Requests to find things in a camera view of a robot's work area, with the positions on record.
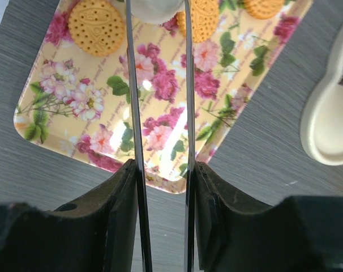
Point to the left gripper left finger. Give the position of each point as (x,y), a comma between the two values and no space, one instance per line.
(94,232)

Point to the orange macaron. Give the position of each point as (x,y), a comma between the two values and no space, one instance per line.
(96,27)
(263,9)
(204,19)

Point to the green round dessert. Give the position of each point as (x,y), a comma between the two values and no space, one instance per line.
(156,11)

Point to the floral dessert tray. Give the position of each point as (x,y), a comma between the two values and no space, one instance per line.
(78,104)

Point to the cream three-tier stand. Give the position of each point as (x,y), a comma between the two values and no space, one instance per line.
(321,130)

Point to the metal tongs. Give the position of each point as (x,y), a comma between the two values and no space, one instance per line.
(189,240)

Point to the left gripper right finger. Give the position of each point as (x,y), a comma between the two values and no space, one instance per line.
(236,232)

